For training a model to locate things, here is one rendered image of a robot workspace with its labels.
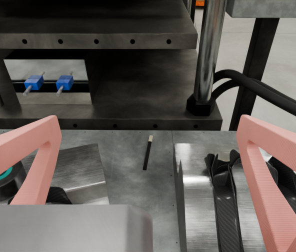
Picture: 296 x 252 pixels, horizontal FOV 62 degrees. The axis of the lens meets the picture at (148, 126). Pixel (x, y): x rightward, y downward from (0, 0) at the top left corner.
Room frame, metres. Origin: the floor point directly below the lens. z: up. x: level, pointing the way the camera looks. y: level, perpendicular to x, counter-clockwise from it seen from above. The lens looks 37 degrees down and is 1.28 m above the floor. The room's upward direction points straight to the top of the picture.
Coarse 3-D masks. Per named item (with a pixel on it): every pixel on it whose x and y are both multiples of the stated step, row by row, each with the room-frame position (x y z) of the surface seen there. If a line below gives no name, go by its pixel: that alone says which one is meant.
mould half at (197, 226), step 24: (192, 144) 0.47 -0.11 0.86; (216, 144) 0.47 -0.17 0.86; (192, 168) 0.32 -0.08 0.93; (240, 168) 0.32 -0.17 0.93; (192, 192) 0.27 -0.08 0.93; (240, 192) 0.27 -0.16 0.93; (192, 216) 0.24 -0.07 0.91; (240, 216) 0.24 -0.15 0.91; (192, 240) 0.20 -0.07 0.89; (216, 240) 0.20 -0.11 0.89
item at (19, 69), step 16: (16, 64) 0.79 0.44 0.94; (32, 64) 0.79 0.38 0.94; (48, 64) 0.78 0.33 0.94; (64, 64) 0.78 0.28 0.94; (80, 64) 0.78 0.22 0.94; (96, 64) 0.94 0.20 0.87; (16, 80) 0.79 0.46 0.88; (48, 80) 0.78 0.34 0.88; (80, 80) 0.78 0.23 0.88; (96, 80) 0.91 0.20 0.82; (32, 96) 0.79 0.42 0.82; (48, 96) 0.79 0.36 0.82; (64, 96) 0.78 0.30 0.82; (80, 96) 0.78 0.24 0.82
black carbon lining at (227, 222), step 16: (208, 160) 0.33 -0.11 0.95; (240, 160) 0.33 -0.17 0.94; (272, 160) 0.34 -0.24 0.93; (224, 176) 0.35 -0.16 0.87; (272, 176) 0.30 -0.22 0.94; (288, 176) 0.30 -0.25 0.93; (224, 192) 0.28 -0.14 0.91; (288, 192) 0.28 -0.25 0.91; (224, 208) 0.25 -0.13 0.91; (224, 224) 0.23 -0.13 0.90; (224, 240) 0.21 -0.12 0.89; (240, 240) 0.20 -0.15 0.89
